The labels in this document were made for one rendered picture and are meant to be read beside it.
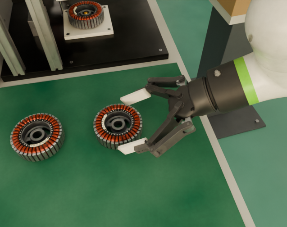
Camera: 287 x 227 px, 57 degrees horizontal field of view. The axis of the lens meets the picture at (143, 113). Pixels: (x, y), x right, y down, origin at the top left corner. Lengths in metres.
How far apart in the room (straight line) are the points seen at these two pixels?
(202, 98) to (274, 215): 1.03
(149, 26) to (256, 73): 0.48
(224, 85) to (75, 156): 0.35
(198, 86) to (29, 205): 0.41
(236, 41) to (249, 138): 0.61
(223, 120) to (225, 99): 1.13
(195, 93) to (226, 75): 0.06
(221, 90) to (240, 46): 0.79
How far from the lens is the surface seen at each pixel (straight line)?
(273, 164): 1.58
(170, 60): 0.80
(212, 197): 0.57
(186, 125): 0.50
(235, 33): 1.20
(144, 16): 0.94
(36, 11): 0.68
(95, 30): 0.86
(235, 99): 0.50
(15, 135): 0.64
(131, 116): 0.61
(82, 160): 0.60
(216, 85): 0.50
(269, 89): 0.50
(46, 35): 0.71
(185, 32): 2.21
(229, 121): 1.62
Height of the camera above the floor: 1.27
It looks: 53 degrees down
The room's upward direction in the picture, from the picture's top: straight up
